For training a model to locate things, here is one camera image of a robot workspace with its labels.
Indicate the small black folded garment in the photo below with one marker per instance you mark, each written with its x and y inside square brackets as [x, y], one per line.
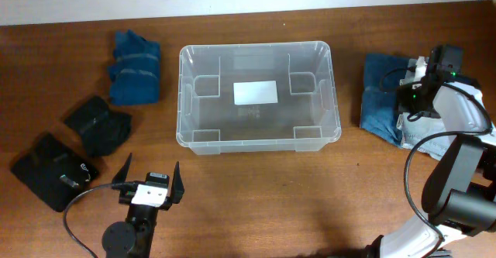
[101, 129]

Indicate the clear plastic storage bin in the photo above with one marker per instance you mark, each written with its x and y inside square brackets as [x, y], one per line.
[305, 119]

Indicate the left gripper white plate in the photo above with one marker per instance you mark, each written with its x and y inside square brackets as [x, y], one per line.
[177, 189]

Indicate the light washed jeans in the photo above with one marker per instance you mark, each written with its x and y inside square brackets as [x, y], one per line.
[430, 134]

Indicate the medium blue jeans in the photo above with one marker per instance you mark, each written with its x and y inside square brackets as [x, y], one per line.
[377, 114]

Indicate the large black folded garment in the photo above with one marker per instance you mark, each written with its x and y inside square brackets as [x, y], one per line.
[54, 172]

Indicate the dark blue taped knit garment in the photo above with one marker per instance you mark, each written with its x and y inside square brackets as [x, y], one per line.
[135, 75]

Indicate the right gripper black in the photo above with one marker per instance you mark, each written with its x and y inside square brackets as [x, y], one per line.
[403, 104]

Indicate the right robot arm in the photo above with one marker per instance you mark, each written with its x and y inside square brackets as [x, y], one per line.
[453, 207]

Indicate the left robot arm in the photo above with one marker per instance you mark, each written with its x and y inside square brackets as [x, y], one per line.
[133, 236]

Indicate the white label in bin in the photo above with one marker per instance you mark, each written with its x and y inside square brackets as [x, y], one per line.
[255, 93]

